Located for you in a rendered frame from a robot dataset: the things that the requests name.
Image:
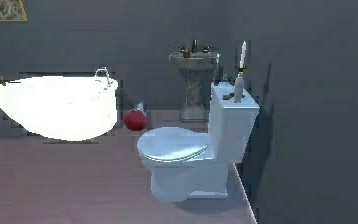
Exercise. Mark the red round ball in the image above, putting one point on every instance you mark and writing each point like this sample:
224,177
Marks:
135,120

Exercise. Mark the white toilet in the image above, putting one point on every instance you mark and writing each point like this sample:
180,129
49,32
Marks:
187,156

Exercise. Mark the brass sink faucet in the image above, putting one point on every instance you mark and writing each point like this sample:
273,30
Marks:
194,49

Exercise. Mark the silver bathtub faucet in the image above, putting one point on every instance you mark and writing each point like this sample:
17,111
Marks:
103,74

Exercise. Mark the white candle on brass holder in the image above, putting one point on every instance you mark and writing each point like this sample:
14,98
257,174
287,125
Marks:
242,55

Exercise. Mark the white bathtub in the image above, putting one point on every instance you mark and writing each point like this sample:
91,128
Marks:
60,106

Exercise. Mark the grey pedestal sink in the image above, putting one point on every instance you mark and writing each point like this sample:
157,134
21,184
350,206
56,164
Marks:
193,80

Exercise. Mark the gold framed wall picture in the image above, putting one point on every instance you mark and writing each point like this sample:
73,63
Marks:
5,9

